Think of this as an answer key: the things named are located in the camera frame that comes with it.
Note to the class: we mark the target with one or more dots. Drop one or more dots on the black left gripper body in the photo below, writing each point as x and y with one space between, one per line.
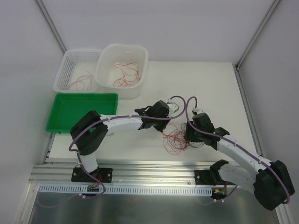
161 123

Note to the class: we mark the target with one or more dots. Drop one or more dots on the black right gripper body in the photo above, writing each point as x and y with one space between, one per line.
190 134

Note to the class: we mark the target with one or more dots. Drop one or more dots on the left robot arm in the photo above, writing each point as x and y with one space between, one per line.
93 128

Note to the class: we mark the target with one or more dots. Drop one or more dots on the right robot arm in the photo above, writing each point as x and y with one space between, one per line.
268 181

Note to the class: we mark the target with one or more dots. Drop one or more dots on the white plastic tub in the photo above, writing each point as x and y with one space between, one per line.
121 69

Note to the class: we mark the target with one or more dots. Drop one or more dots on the green plastic tray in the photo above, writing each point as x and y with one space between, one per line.
69 108

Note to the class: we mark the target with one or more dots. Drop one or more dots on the white perforated basket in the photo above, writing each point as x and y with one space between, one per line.
76 71

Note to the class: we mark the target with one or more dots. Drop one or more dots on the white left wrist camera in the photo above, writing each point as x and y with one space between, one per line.
173 107

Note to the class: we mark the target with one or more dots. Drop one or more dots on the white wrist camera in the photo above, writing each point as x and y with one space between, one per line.
173 107
196 111

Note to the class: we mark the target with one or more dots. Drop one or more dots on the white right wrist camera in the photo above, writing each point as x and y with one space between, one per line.
196 111

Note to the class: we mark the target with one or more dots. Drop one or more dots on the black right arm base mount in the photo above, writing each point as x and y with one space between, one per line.
207 177

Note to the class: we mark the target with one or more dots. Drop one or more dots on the aluminium extrusion rail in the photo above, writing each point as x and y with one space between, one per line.
146 173

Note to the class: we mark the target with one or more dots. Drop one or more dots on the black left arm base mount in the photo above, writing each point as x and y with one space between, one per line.
102 174

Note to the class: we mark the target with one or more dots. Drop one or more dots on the white slotted cable duct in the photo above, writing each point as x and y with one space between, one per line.
124 190

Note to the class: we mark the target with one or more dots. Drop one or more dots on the right aluminium frame post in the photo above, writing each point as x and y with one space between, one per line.
270 11

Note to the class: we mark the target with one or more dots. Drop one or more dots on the aluminium frame post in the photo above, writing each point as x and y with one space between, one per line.
47 17
270 11

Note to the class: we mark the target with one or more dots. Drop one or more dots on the left aluminium frame post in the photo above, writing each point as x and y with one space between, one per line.
47 17

